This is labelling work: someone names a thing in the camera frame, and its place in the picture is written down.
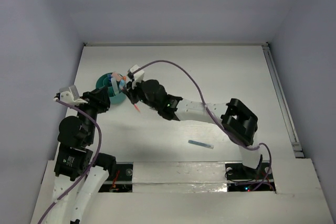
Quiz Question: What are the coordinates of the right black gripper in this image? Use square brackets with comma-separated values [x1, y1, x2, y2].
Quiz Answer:
[122, 77, 160, 111]

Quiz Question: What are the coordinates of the green round pen holder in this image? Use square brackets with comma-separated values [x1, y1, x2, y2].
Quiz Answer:
[96, 73, 127, 104]

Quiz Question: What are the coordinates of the green highlighter marker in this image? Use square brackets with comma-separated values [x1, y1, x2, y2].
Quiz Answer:
[110, 77, 119, 96]

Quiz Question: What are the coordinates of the pink pencil sharpener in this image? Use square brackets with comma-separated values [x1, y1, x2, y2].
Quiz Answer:
[111, 72, 123, 81]

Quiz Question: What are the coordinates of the blue gel pen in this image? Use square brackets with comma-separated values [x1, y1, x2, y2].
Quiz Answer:
[188, 140, 214, 149]

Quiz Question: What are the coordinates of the blue highlighter marker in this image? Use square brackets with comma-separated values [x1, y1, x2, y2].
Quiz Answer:
[119, 81, 126, 90]

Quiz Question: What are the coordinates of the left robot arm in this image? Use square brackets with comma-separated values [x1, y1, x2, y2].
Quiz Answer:
[38, 86, 116, 223]

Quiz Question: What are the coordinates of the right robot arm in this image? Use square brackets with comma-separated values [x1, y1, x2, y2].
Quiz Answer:
[123, 80, 263, 178]

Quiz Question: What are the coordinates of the white foil front panel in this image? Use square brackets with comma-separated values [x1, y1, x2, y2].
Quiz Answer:
[132, 162, 227, 193]

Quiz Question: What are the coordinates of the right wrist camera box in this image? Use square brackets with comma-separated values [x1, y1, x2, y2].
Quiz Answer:
[127, 65, 144, 89]

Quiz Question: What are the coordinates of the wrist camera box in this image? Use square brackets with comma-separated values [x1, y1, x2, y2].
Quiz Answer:
[127, 65, 144, 89]
[54, 85, 88, 106]

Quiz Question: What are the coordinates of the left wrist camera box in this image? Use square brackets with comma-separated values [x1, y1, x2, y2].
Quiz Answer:
[54, 85, 88, 106]

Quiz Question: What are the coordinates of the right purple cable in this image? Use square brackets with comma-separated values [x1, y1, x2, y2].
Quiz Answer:
[130, 60, 272, 192]

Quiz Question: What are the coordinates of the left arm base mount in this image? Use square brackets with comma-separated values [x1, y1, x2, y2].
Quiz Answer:
[98, 163, 133, 193]

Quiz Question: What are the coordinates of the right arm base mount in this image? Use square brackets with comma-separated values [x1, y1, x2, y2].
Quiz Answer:
[225, 162, 276, 192]

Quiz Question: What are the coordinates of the metal side rail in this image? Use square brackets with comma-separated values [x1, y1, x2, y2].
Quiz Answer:
[262, 44, 305, 158]

